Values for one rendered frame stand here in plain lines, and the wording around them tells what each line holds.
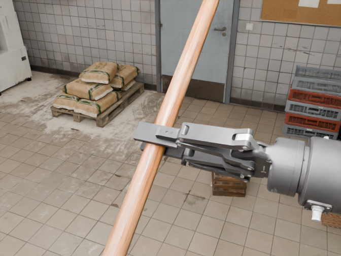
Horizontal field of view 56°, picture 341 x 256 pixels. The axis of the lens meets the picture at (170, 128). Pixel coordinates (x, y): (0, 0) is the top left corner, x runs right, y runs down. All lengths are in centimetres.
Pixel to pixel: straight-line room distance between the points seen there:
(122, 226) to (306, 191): 24
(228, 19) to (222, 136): 401
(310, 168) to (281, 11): 392
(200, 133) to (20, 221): 277
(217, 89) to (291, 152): 430
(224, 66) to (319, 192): 419
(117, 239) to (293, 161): 24
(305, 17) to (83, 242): 339
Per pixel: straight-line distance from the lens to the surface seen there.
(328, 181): 42
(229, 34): 444
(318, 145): 44
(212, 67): 462
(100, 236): 280
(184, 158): 50
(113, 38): 517
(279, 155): 43
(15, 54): 567
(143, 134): 48
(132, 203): 45
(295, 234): 294
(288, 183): 43
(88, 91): 417
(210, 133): 42
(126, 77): 461
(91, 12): 528
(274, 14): 431
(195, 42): 58
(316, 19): 430
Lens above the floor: 207
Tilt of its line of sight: 31 degrees down
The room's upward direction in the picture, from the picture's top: straight up
